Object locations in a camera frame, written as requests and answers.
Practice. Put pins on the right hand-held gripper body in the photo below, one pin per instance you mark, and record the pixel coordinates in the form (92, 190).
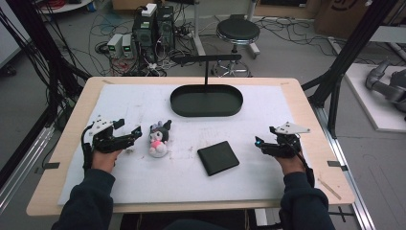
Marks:
(285, 142)

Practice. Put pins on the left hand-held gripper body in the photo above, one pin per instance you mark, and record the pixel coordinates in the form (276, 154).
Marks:
(107, 140)

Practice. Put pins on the person's left hand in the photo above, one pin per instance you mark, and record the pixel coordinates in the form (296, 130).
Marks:
(103, 159)

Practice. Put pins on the person's right hand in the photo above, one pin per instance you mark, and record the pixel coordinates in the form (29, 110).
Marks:
(288, 164)

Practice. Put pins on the black and pink plush toy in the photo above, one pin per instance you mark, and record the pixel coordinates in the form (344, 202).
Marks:
(159, 140)

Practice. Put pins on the black square wallet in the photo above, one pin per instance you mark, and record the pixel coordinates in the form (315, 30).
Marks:
(218, 158)

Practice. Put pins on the black tape strip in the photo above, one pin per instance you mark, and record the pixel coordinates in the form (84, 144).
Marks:
(49, 166)
(336, 164)

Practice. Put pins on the wooden table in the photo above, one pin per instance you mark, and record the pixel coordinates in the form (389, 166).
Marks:
(332, 182)

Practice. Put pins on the black oval tray with stand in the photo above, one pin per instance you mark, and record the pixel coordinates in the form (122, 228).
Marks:
(207, 100)

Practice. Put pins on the white table mat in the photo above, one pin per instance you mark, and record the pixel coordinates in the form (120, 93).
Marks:
(191, 179)

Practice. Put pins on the grey power supply unit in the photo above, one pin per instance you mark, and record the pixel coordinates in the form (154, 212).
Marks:
(127, 46)
(114, 45)

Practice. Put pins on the black computer tower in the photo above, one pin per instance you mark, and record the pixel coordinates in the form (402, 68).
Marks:
(166, 27)
(145, 32)

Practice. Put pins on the white floor board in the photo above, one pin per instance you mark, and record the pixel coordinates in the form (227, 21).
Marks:
(373, 102)

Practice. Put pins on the black round stool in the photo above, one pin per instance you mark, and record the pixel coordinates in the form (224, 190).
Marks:
(238, 32)

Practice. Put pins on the white box on computer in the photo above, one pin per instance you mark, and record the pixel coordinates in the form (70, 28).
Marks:
(149, 9)

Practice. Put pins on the cardboard box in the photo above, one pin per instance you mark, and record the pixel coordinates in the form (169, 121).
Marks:
(338, 12)

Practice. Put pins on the black metal frame post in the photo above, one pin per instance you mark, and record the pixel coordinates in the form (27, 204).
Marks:
(348, 51)
(38, 44)

